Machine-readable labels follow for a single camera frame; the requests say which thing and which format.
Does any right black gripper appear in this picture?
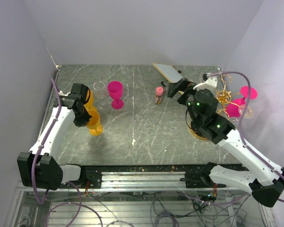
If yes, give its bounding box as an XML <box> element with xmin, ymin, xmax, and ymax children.
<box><xmin>168</xmin><ymin>77</ymin><xmax>203</xmax><ymax>125</ymax></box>

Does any pink wine glass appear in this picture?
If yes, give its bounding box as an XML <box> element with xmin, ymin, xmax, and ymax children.
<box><xmin>107</xmin><ymin>81</ymin><xmax>124</xmax><ymax>110</ymax></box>
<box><xmin>225</xmin><ymin>86</ymin><xmax>257</xmax><ymax>118</ymax></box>

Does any orange wine glass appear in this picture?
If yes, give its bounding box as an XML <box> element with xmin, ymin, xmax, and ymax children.
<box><xmin>86</xmin><ymin>110</ymin><xmax>103</xmax><ymax>136</ymax></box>
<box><xmin>84</xmin><ymin>89</ymin><xmax>97</xmax><ymax>111</ymax></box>

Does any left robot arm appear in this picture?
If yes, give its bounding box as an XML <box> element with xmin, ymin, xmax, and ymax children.
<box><xmin>17</xmin><ymin>83</ymin><xmax>102</xmax><ymax>190</ymax></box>

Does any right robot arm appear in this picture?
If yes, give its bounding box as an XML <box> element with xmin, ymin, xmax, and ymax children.
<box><xmin>168</xmin><ymin>78</ymin><xmax>284</xmax><ymax>208</ymax></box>

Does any gold wine glass rack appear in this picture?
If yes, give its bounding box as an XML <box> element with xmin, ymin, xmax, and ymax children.
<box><xmin>189</xmin><ymin>74</ymin><xmax>253</xmax><ymax>140</ymax></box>

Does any yellow framed tilted mirror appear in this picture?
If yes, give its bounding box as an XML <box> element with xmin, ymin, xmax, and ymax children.
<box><xmin>152</xmin><ymin>63</ymin><xmax>183</xmax><ymax>83</ymax></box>

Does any small pink capped bottle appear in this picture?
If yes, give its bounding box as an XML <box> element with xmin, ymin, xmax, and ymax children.
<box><xmin>155</xmin><ymin>87</ymin><xmax>164</xmax><ymax>105</ymax></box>

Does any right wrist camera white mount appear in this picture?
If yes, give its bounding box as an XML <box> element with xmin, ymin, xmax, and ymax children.
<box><xmin>193</xmin><ymin>73</ymin><xmax>219</xmax><ymax>90</ymax></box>

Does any aluminium rail frame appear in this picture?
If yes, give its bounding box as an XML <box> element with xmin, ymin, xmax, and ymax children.
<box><xmin>37</xmin><ymin>165</ymin><xmax>263</xmax><ymax>192</ymax></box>

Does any floor cable bundle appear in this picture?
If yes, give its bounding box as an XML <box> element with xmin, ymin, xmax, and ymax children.
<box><xmin>44</xmin><ymin>189</ymin><xmax>251</xmax><ymax>227</ymax></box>

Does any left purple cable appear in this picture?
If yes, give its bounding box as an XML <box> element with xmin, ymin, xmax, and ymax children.
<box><xmin>30</xmin><ymin>78</ymin><xmax>64</xmax><ymax>204</ymax></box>

